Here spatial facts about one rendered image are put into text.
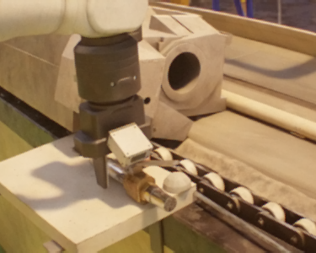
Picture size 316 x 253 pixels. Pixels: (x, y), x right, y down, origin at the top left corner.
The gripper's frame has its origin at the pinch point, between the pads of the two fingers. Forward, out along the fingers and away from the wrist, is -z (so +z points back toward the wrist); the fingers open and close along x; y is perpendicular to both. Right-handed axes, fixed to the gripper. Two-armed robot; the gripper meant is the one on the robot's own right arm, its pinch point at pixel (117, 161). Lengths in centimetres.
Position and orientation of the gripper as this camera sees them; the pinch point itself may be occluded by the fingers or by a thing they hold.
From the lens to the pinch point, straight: 79.0
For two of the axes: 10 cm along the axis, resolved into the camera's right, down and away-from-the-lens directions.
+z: -0.6, -9.2, -3.9
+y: -6.1, -2.7, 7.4
